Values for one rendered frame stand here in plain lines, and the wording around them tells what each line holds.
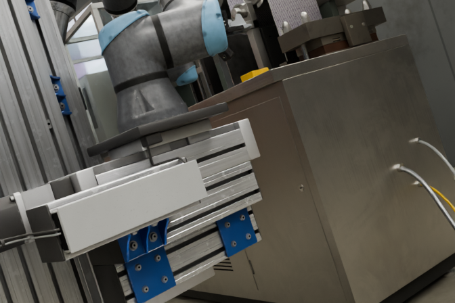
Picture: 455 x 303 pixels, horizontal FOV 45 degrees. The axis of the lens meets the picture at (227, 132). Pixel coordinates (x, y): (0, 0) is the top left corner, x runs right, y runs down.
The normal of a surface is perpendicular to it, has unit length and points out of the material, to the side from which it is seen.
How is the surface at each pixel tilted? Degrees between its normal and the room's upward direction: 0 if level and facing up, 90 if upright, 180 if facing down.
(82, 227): 90
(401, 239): 90
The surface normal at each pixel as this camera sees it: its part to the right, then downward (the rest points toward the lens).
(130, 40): 0.12, -0.07
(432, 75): -0.72, 0.24
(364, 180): 0.51, -0.17
